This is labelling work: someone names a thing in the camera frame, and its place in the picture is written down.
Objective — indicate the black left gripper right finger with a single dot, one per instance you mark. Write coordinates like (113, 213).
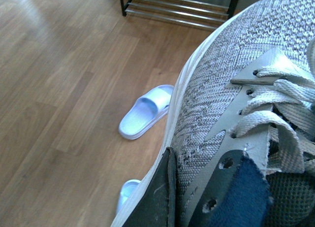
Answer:
(293, 200)

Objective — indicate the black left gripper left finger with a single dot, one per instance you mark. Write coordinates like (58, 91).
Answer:
(157, 207)

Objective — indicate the light blue slipper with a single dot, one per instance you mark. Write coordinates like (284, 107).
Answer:
(146, 111)
(126, 191)

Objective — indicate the grey sneaker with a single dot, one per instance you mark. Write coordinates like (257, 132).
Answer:
(243, 108)

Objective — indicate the black metal shoe rack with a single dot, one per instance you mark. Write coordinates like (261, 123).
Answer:
(202, 14)

